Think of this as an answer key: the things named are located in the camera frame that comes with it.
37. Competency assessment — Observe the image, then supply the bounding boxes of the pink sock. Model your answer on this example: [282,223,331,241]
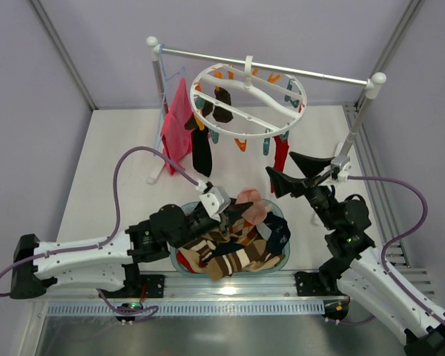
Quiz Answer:
[236,188,268,225]

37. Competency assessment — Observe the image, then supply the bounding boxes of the tan argyle sock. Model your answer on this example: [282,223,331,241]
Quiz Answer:
[222,219,263,246]

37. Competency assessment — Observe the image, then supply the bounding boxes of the red sock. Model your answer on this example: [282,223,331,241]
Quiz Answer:
[273,135,290,172]

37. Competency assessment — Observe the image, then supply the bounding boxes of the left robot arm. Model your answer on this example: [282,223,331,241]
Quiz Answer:
[10,203,247,300]

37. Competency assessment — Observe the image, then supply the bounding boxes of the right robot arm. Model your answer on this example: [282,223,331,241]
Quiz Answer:
[266,152,445,355]

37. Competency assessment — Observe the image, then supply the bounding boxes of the white round sock hanger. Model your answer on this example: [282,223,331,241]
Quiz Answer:
[188,70,308,140]

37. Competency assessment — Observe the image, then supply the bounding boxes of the teal laundry basket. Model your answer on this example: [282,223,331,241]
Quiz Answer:
[171,200,291,280]

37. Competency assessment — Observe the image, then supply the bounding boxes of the navy sock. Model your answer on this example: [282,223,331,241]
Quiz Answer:
[264,212,291,255]

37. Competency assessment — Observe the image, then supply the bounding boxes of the brown striped sock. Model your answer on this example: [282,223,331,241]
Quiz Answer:
[204,245,285,280]

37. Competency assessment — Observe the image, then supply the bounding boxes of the pink cloth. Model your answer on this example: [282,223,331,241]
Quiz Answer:
[161,78,193,170]

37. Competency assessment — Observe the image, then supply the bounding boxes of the white clothes rack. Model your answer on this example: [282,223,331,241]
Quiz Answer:
[145,36,388,223]

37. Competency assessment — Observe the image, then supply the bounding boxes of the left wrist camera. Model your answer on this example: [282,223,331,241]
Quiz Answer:
[200,186,231,220]

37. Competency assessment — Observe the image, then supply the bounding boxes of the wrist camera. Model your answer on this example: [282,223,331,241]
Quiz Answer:
[200,186,231,220]
[330,155,352,183]

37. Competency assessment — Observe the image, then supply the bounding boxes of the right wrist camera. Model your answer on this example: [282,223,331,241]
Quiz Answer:
[330,155,352,183]

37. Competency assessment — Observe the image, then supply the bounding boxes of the aluminium rail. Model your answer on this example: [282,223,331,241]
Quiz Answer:
[28,270,436,303]

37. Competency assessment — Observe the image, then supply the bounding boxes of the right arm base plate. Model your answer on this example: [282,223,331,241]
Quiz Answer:
[294,271,344,297]

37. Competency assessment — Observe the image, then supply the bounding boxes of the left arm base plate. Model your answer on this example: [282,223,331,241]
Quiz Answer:
[133,274,165,299]

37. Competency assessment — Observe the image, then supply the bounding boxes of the blue wire hanger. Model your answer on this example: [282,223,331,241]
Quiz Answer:
[152,44,185,151]

